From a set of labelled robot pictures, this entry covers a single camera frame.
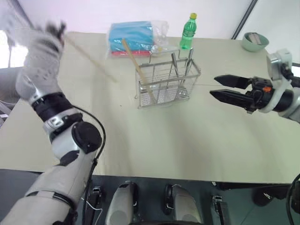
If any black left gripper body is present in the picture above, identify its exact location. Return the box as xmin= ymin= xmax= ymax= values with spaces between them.
xmin=44 ymin=20 xmax=60 ymax=36

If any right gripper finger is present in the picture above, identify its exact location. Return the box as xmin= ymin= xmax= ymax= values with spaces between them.
xmin=209 ymin=90 xmax=255 ymax=111
xmin=214 ymin=75 xmax=249 ymax=90

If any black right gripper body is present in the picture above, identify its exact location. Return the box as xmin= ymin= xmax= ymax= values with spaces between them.
xmin=246 ymin=76 xmax=273 ymax=113

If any wooden chopstick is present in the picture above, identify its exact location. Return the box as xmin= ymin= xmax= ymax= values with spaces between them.
xmin=66 ymin=37 xmax=119 ymax=83
xmin=121 ymin=38 xmax=157 ymax=104

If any pale green bowl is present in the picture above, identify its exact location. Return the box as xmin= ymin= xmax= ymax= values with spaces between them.
xmin=241 ymin=31 xmax=270 ymax=53

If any black slanted bar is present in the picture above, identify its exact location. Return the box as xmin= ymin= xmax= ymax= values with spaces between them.
xmin=232 ymin=0 xmax=257 ymax=40

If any green plastic bottle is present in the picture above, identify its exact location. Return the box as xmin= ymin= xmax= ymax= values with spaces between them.
xmin=179 ymin=12 xmax=198 ymax=51

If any blue folded cloth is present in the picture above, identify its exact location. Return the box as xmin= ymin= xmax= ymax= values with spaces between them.
xmin=109 ymin=22 xmax=155 ymax=53

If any red folded cloth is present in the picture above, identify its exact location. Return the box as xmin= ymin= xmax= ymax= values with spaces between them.
xmin=111 ymin=49 xmax=153 ymax=57

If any clear plastic bag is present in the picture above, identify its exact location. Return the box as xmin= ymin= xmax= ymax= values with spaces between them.
xmin=105 ymin=20 xmax=170 ymax=60

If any black shoe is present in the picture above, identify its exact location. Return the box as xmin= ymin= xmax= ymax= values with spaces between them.
xmin=252 ymin=187 xmax=283 ymax=207

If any grey rounded cover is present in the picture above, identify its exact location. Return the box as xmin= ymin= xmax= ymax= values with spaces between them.
xmin=164 ymin=183 xmax=203 ymax=225
xmin=105 ymin=180 xmax=139 ymax=225

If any metal wire basket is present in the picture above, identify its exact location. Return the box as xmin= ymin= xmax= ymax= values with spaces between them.
xmin=135 ymin=47 xmax=202 ymax=110

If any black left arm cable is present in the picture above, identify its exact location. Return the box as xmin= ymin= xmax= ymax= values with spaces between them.
xmin=75 ymin=107 xmax=106 ymax=225

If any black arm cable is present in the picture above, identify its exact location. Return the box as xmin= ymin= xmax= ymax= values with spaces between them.
xmin=75 ymin=107 xmax=106 ymax=225
xmin=286 ymin=172 xmax=300 ymax=225

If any black clamp bracket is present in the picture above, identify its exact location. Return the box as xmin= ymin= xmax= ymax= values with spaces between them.
xmin=90 ymin=186 xmax=102 ymax=211
xmin=212 ymin=195 xmax=229 ymax=225

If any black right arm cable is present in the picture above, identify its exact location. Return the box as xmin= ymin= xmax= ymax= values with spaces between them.
xmin=286 ymin=172 xmax=300 ymax=225

